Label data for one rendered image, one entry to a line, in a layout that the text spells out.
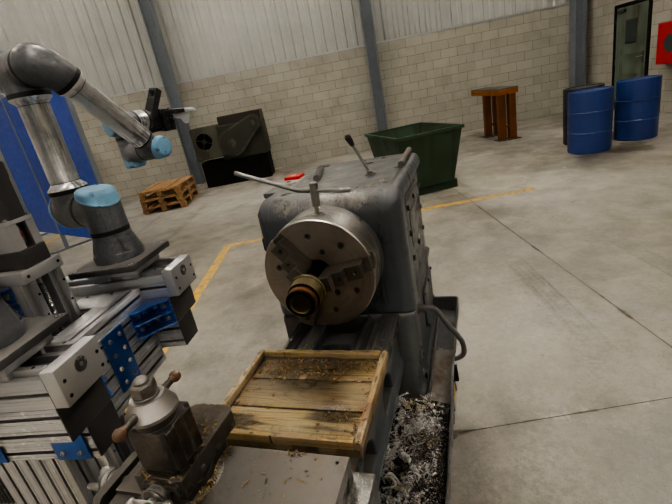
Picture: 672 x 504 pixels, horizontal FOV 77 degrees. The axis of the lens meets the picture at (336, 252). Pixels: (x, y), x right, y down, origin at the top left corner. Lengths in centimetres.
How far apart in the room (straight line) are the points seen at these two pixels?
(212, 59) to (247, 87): 101
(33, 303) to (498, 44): 1136
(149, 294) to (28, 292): 32
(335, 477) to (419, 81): 1089
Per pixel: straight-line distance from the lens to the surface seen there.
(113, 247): 147
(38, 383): 108
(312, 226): 109
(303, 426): 98
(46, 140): 158
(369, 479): 80
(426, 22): 1151
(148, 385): 72
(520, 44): 1212
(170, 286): 142
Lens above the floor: 152
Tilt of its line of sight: 20 degrees down
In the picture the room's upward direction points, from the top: 11 degrees counter-clockwise
